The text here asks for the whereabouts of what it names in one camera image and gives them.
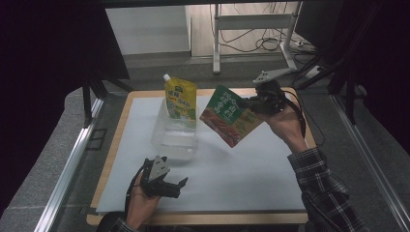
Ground aluminium rail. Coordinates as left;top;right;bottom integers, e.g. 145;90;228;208
329;92;410;232
33;97;104;232

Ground black floor cables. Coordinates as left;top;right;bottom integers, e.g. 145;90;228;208
218;4;293;53

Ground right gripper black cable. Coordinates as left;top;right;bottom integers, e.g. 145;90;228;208
279;89;327;148

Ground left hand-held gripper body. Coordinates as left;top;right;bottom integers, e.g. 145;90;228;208
139;155;182;199

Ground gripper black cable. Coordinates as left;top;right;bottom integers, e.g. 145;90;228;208
279;89;327;148
123;159;150;220

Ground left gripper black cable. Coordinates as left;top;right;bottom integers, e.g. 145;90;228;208
123;159;150;220

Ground clear plastic container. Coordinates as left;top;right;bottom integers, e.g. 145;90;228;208
150;97;198;161

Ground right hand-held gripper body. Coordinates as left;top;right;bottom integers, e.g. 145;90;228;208
245;70;290;116

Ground white panel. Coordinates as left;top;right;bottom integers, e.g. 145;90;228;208
104;5;191;56

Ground dark curtain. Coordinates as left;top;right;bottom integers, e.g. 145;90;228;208
0;0;131;217
294;0;410;157

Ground person's left hand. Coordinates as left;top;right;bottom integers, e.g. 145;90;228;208
125;173;162;230

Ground white wooden-framed board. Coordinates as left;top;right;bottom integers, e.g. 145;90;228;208
95;95;307;214

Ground black stand legs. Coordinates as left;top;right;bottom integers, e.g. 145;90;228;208
80;72;134;129

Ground yellow spouted pouch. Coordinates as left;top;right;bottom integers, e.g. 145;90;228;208
161;73;198;123

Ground white metal stand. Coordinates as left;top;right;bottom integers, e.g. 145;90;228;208
211;2;300;75

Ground person's right hand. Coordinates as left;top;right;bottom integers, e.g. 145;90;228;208
263;101;309;155

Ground black tripod stand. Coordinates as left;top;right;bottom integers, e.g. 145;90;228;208
294;47;360;126

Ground green food packet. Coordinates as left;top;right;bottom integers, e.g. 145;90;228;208
198;83;264;149

